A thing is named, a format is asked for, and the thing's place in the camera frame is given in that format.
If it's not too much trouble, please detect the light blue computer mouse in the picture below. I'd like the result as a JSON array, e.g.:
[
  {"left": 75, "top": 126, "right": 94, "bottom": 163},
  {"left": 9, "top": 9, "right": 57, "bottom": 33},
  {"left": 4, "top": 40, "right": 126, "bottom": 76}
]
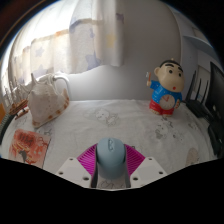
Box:
[{"left": 95, "top": 137, "right": 128, "bottom": 179}]

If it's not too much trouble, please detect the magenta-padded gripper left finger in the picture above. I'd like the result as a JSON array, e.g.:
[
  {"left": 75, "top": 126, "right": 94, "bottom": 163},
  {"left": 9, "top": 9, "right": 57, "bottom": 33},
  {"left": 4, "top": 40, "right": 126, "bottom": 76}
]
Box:
[{"left": 55, "top": 143, "right": 100, "bottom": 189}]

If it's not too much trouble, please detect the cartoon boy figure clock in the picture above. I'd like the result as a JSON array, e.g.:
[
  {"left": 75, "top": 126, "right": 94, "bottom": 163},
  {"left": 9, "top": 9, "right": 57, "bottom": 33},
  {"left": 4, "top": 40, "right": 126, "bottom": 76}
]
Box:
[{"left": 146, "top": 59, "right": 185, "bottom": 117}]

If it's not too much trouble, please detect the white star-print curtain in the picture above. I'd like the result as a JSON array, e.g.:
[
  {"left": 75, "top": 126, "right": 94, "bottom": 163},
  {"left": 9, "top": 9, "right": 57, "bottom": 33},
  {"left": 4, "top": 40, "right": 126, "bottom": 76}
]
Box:
[{"left": 6, "top": 0, "right": 125, "bottom": 88}]

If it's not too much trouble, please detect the black router with antennas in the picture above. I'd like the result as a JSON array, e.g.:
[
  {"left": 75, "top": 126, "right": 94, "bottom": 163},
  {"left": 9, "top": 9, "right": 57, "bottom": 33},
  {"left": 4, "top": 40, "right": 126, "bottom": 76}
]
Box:
[{"left": 184, "top": 70, "right": 214, "bottom": 118}]

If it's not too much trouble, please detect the large white conch shell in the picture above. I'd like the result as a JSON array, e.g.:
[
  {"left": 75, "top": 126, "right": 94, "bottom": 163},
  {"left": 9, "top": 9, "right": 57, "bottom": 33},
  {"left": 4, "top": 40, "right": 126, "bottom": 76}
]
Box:
[{"left": 27, "top": 72, "right": 71, "bottom": 129}]

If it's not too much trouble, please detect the black desk device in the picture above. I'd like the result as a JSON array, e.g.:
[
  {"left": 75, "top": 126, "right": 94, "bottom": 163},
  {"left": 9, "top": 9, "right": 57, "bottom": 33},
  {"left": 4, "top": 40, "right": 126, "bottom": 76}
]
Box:
[{"left": 208, "top": 119, "right": 224, "bottom": 158}]

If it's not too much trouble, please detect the red printed mouse pad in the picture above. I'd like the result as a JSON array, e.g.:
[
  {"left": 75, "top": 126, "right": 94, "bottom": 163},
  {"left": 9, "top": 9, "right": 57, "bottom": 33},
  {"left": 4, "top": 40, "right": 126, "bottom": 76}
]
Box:
[{"left": 8, "top": 129, "right": 52, "bottom": 168}]

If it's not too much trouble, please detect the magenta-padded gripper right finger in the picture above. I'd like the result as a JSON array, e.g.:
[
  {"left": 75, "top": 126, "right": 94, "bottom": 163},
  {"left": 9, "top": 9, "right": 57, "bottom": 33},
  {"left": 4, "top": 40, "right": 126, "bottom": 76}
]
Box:
[{"left": 123, "top": 143, "right": 168, "bottom": 189}]

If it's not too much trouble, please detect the brown wooden chair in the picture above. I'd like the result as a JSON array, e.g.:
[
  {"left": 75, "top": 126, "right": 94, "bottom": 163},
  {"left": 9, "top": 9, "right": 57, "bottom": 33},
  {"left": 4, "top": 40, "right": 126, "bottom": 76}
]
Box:
[{"left": 0, "top": 103, "right": 7, "bottom": 123}]

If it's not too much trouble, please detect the white wall shelf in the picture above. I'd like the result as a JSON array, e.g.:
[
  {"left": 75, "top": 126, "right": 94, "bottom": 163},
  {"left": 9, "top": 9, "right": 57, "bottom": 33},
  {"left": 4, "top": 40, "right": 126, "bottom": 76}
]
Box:
[{"left": 183, "top": 23, "right": 214, "bottom": 58}]

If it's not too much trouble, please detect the white printed tablecloth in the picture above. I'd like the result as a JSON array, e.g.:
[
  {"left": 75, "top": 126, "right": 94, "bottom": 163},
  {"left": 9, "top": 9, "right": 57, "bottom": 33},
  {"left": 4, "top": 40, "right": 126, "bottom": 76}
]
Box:
[{"left": 0, "top": 99, "right": 218, "bottom": 191}]

